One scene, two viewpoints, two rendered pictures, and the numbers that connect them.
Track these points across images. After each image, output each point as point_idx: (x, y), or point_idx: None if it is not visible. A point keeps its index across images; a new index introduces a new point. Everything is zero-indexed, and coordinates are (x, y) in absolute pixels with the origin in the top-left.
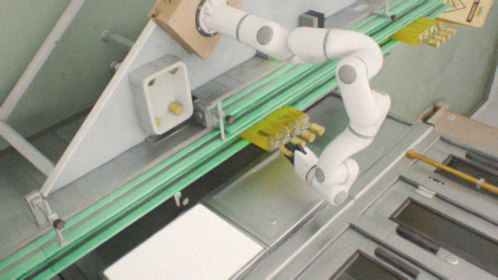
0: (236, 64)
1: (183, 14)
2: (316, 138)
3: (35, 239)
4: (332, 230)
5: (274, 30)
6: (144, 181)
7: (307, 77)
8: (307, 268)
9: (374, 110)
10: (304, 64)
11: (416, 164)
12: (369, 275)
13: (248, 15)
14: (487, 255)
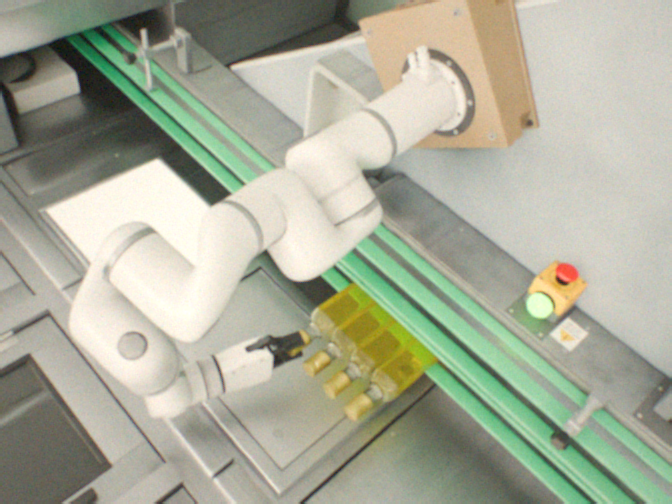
0: (497, 243)
1: (386, 36)
2: (423, 457)
3: (165, 70)
4: (156, 428)
5: (302, 145)
6: (242, 154)
7: (517, 401)
8: (100, 383)
9: (70, 316)
10: (515, 370)
11: None
12: (53, 470)
13: (371, 115)
14: None
